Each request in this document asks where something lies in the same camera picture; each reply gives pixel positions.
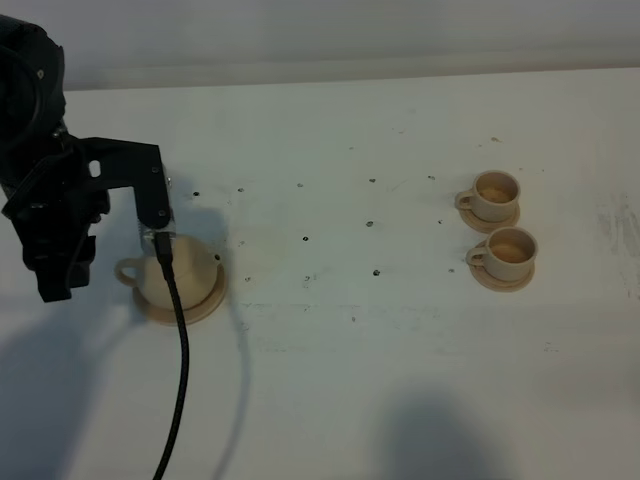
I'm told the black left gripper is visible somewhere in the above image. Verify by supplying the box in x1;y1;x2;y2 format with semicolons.
1;133;110;302

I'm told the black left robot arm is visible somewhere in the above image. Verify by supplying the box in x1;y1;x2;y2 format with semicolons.
1;16;110;302

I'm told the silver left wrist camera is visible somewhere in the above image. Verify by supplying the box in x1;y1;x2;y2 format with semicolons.
79;137;175;255

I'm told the beige near teacup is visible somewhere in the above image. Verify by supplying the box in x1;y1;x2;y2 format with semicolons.
466;227;538;282

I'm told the beige far teacup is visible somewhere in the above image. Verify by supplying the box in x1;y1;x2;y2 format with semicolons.
454;170;521;223

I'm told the beige teacup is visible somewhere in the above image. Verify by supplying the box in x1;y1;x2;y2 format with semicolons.
454;170;521;223
466;227;538;282

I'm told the beige teapot saucer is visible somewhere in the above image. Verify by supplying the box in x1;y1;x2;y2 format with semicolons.
132;264;228;326

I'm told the beige far cup saucer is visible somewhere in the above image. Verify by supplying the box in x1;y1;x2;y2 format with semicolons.
458;205;520;234

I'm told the beige near cup saucer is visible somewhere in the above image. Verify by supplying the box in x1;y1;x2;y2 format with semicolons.
469;265;535;293

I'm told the beige cup saucer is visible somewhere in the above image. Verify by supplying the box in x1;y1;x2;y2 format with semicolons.
458;205;520;234
469;265;535;293

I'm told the beige teapot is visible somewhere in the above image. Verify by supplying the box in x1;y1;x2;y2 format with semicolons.
115;235;222;311

